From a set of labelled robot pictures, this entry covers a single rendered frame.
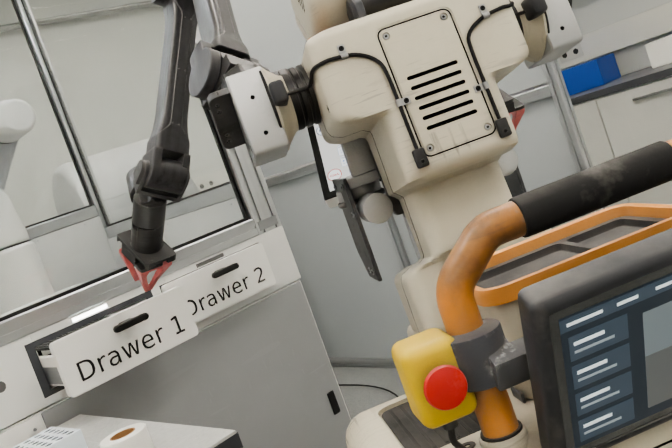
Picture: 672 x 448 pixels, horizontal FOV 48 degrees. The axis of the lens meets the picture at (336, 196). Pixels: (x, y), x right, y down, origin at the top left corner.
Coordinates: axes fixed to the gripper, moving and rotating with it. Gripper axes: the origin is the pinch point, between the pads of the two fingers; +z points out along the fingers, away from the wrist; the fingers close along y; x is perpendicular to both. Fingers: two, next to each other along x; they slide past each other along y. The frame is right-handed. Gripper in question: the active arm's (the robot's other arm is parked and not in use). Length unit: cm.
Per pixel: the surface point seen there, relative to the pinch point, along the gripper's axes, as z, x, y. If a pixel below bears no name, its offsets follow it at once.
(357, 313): 148, -172, 67
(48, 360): 19.8, 14.9, 8.0
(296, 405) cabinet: 48, -39, -13
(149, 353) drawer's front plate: 16.7, -0.6, -3.2
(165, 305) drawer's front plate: 11.2, -7.2, 2.0
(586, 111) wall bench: 53, -294, 48
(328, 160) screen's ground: 10, -77, 27
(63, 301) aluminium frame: 15.3, 7.0, 17.2
